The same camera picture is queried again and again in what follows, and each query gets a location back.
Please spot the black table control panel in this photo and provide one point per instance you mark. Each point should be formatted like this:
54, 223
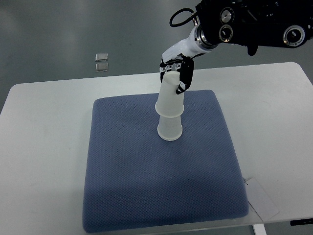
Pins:
301, 222

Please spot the blue quilted cushion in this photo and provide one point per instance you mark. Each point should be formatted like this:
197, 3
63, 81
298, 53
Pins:
135, 179

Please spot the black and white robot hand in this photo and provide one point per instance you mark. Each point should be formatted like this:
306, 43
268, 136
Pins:
181, 56

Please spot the upper metal floor plate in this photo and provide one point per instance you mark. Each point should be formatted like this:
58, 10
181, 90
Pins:
101, 57

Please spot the white paper cup on cushion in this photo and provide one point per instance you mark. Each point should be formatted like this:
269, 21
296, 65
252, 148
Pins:
169, 129

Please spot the white paper cup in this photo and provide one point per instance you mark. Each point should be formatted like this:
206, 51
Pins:
169, 129
169, 104

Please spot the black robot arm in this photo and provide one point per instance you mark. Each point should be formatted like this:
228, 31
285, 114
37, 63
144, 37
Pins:
253, 23

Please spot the white table leg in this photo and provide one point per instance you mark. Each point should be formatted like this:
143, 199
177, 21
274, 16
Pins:
259, 229

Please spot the white paper tag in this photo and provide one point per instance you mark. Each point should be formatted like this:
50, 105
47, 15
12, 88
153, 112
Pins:
260, 201

